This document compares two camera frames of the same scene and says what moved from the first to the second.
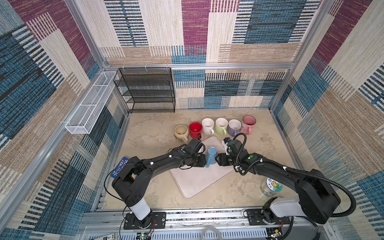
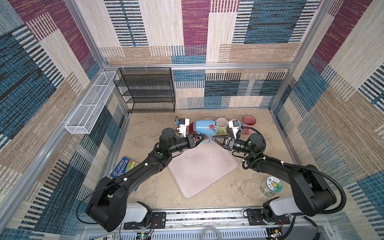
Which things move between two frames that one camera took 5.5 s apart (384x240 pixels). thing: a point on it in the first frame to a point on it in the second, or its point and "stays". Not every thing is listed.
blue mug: [211, 156] to [207, 127]
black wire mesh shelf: [147, 89] stays
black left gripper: [202, 163] to [191, 143]
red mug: [195, 130] stays
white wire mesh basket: [88, 114] stays
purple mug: [234, 127] stays
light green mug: [221, 125] stays
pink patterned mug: [248, 122] stays
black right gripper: [222, 159] to [229, 141]
